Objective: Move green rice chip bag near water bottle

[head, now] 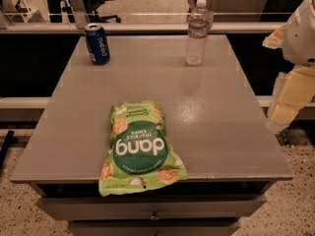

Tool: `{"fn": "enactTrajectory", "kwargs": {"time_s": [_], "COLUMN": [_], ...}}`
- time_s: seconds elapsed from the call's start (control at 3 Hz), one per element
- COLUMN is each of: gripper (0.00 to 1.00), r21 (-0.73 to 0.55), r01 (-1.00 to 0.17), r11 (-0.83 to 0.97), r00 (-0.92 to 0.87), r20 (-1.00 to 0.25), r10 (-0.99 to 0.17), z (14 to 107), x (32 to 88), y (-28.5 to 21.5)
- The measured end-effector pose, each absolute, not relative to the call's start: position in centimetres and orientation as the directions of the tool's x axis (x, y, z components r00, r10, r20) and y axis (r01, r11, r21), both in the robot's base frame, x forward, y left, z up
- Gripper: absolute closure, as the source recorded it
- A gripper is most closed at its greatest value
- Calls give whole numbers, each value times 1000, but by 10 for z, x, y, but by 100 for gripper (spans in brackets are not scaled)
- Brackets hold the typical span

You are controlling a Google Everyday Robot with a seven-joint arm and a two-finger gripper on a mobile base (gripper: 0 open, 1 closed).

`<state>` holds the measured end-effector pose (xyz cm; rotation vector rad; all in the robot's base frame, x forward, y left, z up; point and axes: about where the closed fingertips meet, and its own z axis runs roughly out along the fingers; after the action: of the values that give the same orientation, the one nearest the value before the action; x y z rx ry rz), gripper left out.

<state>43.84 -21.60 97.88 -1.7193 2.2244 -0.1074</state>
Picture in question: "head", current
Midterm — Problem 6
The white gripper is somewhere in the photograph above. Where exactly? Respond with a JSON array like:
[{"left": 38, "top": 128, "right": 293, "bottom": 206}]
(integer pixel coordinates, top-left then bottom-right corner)
[{"left": 262, "top": 0, "right": 315, "bottom": 129}]

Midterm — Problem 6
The green rice chip bag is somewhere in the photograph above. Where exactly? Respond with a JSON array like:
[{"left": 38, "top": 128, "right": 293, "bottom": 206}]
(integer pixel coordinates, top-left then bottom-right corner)
[{"left": 98, "top": 100, "right": 188, "bottom": 197}]

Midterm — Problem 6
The clear plastic water bottle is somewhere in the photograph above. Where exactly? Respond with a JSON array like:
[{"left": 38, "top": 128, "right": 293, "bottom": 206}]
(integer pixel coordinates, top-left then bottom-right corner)
[{"left": 186, "top": 0, "right": 212, "bottom": 66}]

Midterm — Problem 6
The grey drawer cabinet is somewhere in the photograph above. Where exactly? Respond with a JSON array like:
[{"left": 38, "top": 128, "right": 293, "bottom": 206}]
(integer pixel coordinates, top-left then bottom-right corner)
[{"left": 12, "top": 35, "right": 292, "bottom": 236}]

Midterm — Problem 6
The blue pepsi can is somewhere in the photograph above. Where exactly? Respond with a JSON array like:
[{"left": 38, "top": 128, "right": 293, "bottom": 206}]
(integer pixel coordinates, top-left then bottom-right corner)
[{"left": 85, "top": 23, "right": 110, "bottom": 65}]

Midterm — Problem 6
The black office chair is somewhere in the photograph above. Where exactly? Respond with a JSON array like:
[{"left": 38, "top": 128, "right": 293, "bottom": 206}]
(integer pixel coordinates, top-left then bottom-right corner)
[{"left": 45, "top": 0, "right": 122, "bottom": 24}]

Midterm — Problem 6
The round metal drawer knob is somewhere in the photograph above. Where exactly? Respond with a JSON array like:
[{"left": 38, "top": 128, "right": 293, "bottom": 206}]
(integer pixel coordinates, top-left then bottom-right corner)
[{"left": 149, "top": 213, "right": 160, "bottom": 221}]

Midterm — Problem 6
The black bar on floor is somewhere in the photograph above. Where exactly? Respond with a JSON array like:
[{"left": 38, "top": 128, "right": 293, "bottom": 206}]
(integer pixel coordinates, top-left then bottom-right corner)
[{"left": 0, "top": 130, "right": 16, "bottom": 168}]

